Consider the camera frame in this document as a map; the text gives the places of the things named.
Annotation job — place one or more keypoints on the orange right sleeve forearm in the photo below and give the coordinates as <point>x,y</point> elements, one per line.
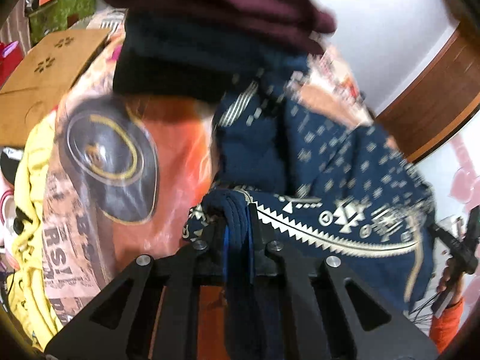
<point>444,328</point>

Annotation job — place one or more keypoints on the yellow cloth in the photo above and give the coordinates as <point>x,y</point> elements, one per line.
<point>27,297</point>

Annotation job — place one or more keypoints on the cardboard box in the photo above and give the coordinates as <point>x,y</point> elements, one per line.
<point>45,74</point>

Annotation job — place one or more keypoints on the navy patterned hooded garment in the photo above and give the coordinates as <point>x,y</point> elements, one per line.
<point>325,187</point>

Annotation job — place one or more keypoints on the brown wooden door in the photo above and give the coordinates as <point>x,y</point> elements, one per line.
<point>441,98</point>

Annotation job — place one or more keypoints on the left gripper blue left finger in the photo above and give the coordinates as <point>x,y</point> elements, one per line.
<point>225,253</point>

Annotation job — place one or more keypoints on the dark navy folded garment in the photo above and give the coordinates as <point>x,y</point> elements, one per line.
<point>176,57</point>

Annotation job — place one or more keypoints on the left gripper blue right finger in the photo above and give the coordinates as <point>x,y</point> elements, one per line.
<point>251,254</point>

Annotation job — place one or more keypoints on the printed orange bed blanket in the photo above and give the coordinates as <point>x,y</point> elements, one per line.
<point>167,306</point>

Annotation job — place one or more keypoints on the red bag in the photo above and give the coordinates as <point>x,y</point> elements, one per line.
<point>10,57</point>

